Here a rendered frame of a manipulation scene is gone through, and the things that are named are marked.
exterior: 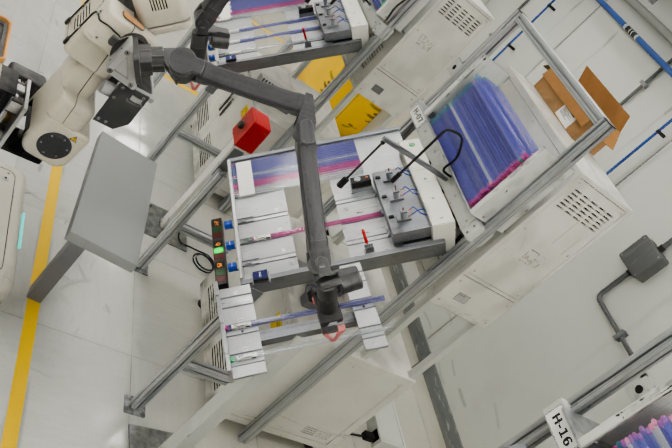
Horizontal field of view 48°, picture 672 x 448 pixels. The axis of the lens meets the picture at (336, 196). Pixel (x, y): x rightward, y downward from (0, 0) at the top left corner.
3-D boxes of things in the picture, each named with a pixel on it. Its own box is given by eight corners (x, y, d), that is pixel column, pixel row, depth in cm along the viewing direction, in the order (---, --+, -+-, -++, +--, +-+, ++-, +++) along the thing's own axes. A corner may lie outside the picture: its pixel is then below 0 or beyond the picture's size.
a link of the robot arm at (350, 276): (308, 260, 213) (313, 258, 204) (346, 249, 216) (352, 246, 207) (320, 301, 212) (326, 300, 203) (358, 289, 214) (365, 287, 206)
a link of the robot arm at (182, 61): (320, 104, 221) (326, 94, 212) (307, 146, 218) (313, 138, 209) (173, 54, 215) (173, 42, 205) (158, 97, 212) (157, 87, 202)
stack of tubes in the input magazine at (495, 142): (468, 205, 251) (529, 152, 240) (428, 120, 289) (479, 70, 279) (492, 220, 258) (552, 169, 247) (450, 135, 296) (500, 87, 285)
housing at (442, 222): (433, 254, 261) (432, 225, 252) (400, 169, 298) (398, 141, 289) (455, 250, 262) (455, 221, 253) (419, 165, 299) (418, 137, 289)
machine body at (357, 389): (196, 420, 297) (294, 331, 272) (191, 291, 349) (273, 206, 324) (319, 458, 331) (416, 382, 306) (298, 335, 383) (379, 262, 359)
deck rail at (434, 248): (244, 296, 255) (240, 284, 251) (243, 292, 257) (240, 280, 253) (446, 254, 259) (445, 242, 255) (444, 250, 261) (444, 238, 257)
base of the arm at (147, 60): (132, 35, 209) (132, 58, 200) (161, 34, 210) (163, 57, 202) (135, 62, 214) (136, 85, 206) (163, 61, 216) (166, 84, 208)
